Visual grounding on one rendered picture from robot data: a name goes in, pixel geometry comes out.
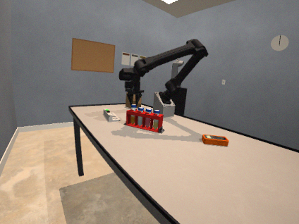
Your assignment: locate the small open brown cardboard box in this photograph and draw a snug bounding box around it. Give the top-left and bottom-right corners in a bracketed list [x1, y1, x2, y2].
[126, 94, 142, 108]

